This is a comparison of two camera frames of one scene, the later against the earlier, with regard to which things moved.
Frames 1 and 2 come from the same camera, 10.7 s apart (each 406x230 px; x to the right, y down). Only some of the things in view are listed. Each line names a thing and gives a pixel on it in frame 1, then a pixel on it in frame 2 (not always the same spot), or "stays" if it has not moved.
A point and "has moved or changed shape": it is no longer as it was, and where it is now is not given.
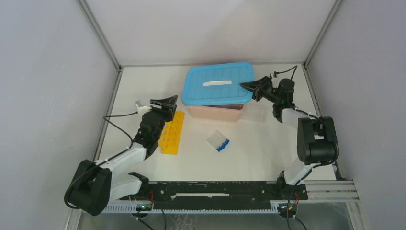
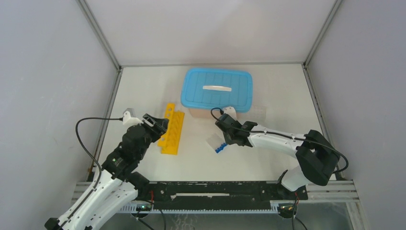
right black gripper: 259,86 to 228,141
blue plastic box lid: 217,85 has moved or changed shape
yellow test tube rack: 170,139 stays
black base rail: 219,194 stays
